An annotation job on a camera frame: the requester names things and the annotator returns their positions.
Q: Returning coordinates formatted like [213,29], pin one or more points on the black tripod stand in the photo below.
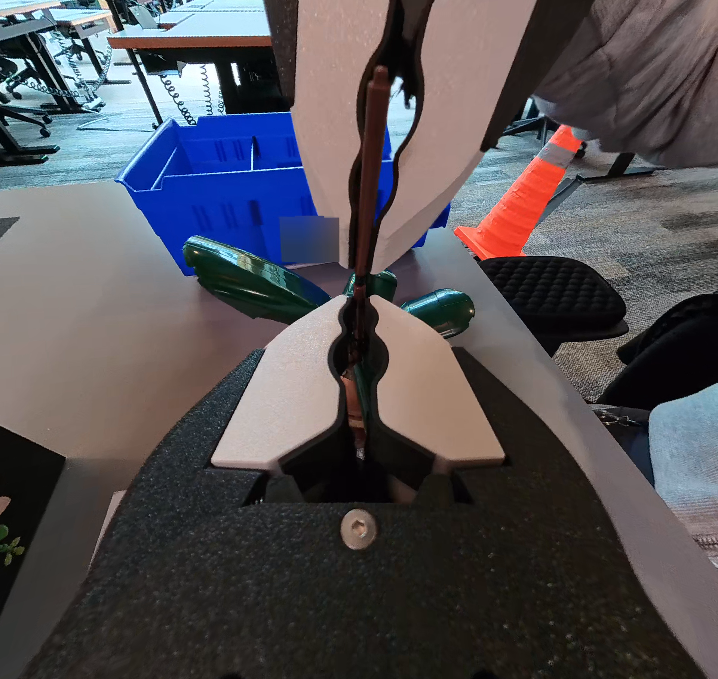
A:
[126,45]

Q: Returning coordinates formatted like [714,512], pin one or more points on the black orchid set box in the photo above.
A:
[28,494]

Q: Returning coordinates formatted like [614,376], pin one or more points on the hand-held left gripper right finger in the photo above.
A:
[432,404]

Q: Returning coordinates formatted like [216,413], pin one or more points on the long wooden-edged office desk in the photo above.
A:
[33,17]

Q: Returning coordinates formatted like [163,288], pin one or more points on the blue plastic bin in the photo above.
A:
[213,213]

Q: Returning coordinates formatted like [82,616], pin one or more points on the toy orchid plant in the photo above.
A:
[252,280]

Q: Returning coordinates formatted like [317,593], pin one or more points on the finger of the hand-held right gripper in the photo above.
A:
[460,101]
[331,101]

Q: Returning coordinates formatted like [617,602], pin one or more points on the person's right forearm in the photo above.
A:
[645,73]

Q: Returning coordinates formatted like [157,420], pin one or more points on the orange traffic cone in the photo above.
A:
[521,202]

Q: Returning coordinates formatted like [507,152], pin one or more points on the person's grey sweater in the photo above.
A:
[684,454]

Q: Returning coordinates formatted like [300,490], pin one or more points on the grey desk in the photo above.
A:
[112,325]

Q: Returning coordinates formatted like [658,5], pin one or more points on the grey laptop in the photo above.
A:
[144,17]

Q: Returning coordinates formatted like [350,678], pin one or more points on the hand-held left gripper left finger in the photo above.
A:
[280,404]

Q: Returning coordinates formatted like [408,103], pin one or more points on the person's legs in dark jeans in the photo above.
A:
[662,353]

